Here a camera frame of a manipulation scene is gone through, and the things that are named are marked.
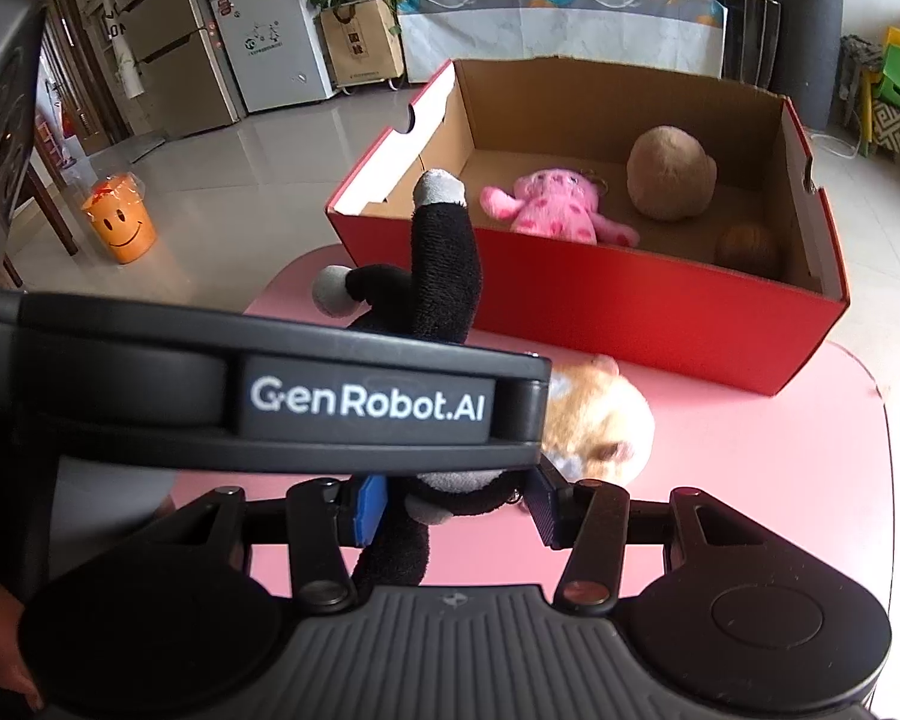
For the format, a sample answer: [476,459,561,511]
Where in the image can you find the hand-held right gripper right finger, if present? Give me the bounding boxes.
[529,461,766,612]

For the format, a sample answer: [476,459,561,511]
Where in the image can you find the red cardboard box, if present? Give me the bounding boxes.
[326,56,850,397]

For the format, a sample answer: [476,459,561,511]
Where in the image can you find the white chest freezer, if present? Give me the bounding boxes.
[206,0,338,113]

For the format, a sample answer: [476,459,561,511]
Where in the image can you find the steel refrigerator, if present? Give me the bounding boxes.
[97,0,248,140]

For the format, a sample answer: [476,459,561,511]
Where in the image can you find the tan round plush toy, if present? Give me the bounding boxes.
[626,126,719,223]

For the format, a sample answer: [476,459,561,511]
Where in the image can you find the black monkey plush toy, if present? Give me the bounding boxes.
[313,169,530,590]

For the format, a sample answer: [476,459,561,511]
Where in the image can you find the grey hanging clothes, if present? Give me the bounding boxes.
[840,36,882,128]

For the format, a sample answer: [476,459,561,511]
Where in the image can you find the orange white plush toy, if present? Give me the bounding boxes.
[540,354,656,487]

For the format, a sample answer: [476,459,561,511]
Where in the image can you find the white cable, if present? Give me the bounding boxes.
[810,131,860,161]

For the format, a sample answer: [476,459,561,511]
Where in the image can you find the brown plush toy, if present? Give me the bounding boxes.
[714,223,781,271]

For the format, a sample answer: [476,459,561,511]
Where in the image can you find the dark round pillar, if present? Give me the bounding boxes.
[772,0,847,132]

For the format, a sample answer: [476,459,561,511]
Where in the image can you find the tall black planter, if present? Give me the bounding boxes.
[709,0,782,83]

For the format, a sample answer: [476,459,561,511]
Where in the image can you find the patterned stool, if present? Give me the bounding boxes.
[870,101,900,158]

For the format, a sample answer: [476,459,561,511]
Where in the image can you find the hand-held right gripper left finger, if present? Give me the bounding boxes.
[157,472,388,611]

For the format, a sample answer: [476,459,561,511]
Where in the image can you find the dark grey panel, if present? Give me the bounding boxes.
[0,0,46,271]

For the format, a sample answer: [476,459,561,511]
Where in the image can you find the brown paper bag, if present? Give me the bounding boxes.
[319,0,406,89]

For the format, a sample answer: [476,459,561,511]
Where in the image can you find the wooden furniture legs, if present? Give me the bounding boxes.
[4,165,77,290]

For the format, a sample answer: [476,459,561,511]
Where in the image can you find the orange smiley bucket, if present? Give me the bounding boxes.
[81,172,158,265]

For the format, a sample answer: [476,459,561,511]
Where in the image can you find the pink spotted plush toy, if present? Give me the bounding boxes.
[480,169,641,247]

